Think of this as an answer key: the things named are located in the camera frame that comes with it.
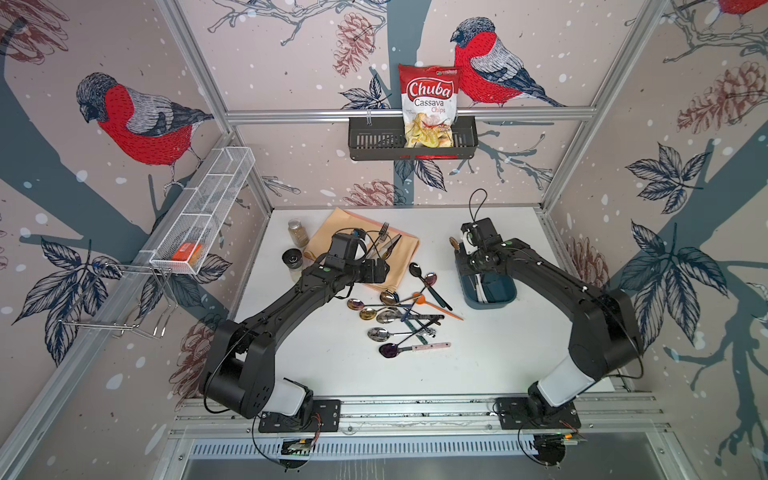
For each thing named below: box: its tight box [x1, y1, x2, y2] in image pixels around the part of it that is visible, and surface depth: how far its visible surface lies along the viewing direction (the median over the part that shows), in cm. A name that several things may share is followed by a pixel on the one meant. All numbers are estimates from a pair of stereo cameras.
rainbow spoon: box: [347, 298, 415, 311], surface depth 94 cm
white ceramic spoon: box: [475, 273, 488, 303], surface depth 97 cm
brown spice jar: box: [288, 218, 310, 248], surface depth 106 cm
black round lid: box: [282, 248, 303, 269], surface depth 94 cm
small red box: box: [172, 242, 202, 263], surface depth 68 cm
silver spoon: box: [367, 327, 437, 343], surface depth 87 cm
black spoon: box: [409, 262, 453, 311], surface depth 103 cm
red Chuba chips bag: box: [398, 64, 461, 148], surface depth 85 cm
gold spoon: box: [359, 306, 421, 321], surface depth 92 cm
